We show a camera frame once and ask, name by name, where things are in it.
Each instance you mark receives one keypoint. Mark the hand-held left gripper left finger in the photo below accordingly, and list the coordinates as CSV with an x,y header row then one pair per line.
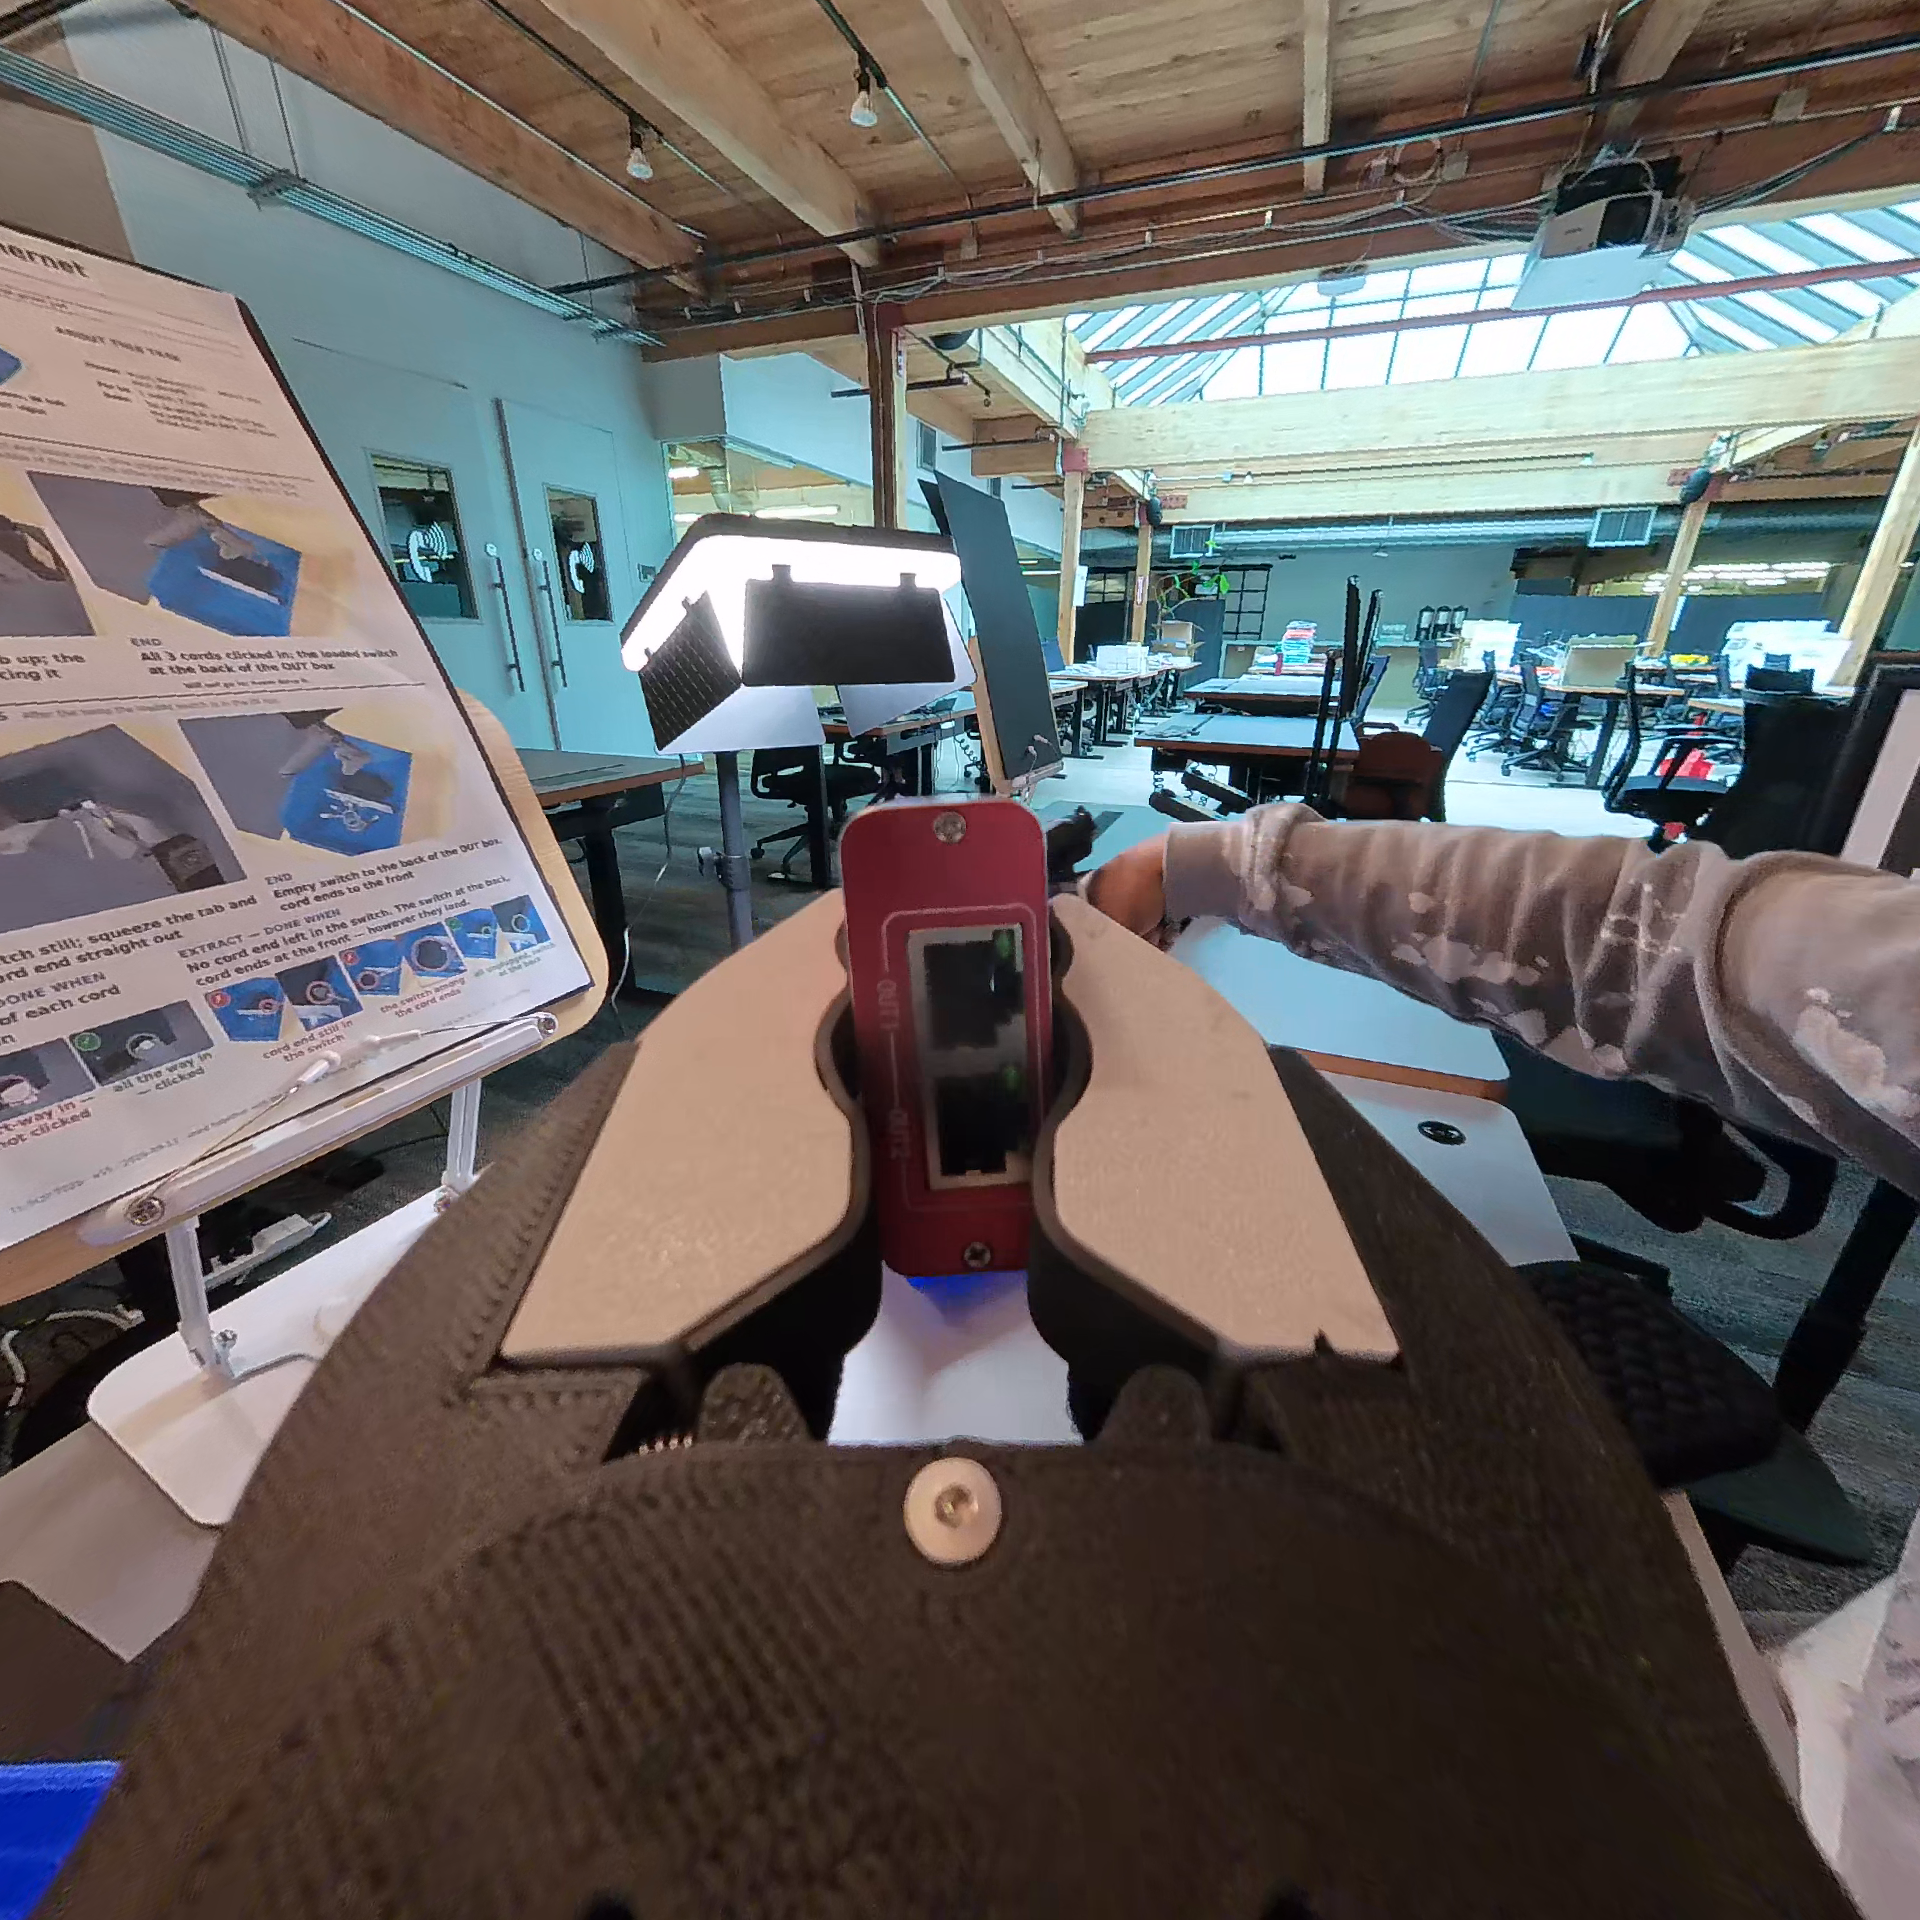
x,y
691,1171

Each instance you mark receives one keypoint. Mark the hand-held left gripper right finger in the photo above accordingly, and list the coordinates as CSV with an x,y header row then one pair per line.
x,y
1215,1171

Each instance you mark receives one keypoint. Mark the red ethernet switch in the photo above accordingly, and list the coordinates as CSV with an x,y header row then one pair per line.
x,y
938,849

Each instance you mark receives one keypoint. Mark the person's right forearm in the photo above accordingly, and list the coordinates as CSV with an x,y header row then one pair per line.
x,y
1501,931

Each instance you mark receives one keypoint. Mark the person's right hand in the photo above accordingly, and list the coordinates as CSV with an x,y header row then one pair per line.
x,y
1139,893

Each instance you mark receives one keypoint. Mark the wooden easel with black board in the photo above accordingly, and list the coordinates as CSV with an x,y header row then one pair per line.
x,y
998,630

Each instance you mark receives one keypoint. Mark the studio light panel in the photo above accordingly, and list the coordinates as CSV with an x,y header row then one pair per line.
x,y
810,547

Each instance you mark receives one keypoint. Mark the brown office desk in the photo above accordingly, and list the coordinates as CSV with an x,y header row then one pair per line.
x,y
599,768

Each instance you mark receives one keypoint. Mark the black office chair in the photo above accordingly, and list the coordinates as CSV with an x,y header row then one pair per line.
x,y
1650,1365

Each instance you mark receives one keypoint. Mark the instruction sheet on clipboard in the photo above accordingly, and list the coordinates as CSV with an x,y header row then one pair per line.
x,y
227,600

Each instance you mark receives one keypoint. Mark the framed black white marker sign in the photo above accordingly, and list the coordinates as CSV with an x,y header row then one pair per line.
x,y
1892,796

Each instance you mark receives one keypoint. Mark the ceiling projector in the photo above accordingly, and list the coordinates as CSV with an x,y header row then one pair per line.
x,y
1597,241

